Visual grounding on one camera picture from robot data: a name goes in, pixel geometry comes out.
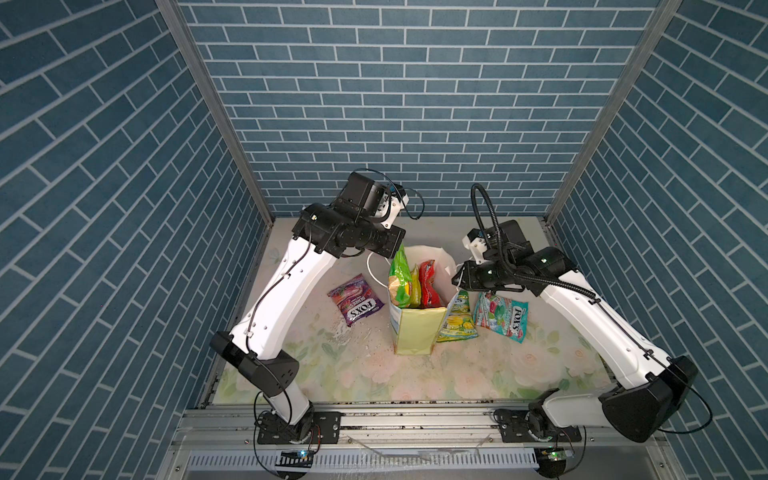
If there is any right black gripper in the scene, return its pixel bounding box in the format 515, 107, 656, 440
448, 258, 512, 290

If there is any teal Fox's candy bag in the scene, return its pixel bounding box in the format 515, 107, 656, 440
474, 292, 529, 344

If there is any green yellow lemon candy bag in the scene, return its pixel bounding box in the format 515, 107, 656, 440
436, 290, 478, 343

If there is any purple Fox's candy bag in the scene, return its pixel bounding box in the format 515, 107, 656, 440
327, 274, 384, 327

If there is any white green paper bag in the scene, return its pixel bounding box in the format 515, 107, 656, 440
374, 245, 458, 356

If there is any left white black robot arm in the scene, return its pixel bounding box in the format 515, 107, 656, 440
210, 168, 409, 436

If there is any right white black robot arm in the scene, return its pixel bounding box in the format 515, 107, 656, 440
452, 221, 698, 443

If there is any bright green snack packet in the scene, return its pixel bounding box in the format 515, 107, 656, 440
388, 245, 413, 309

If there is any red snack packet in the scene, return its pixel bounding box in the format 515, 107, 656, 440
419, 260, 442, 309

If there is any orange yellow snack packet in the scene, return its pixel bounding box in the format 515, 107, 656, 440
409, 266, 422, 308

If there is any floral table mat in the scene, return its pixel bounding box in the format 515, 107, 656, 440
283, 254, 609, 404

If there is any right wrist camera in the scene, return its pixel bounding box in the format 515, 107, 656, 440
462, 228, 491, 265

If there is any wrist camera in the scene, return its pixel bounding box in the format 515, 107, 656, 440
462, 228, 491, 265
376, 184, 409, 229

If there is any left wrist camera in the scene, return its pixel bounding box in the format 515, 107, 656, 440
376, 184, 409, 229

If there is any right black corrugated cable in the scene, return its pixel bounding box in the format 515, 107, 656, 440
470, 182, 598, 299

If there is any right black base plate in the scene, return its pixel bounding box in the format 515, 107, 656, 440
491, 409, 582, 443

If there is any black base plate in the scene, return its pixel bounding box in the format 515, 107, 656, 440
256, 409, 342, 446
491, 409, 582, 443

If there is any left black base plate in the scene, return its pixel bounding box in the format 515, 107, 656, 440
256, 409, 342, 446

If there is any aluminium mounting rail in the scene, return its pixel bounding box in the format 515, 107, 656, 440
159, 402, 684, 479

